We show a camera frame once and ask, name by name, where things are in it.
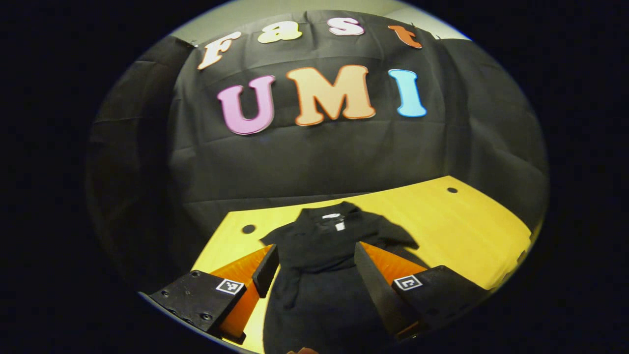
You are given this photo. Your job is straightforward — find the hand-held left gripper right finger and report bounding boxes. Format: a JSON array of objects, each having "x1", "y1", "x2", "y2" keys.
[{"x1": 354, "y1": 241, "x2": 492, "y2": 341}]

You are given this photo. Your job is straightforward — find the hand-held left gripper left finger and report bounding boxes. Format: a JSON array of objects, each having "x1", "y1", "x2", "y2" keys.
[{"x1": 147, "y1": 244, "x2": 280, "y2": 345}]

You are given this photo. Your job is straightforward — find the black button shirt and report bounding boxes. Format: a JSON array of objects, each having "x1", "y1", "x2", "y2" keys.
[{"x1": 259, "y1": 201, "x2": 428, "y2": 354}]

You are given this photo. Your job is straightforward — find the black backdrop cloth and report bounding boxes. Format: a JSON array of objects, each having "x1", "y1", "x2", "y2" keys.
[{"x1": 84, "y1": 10, "x2": 550, "y2": 291}]

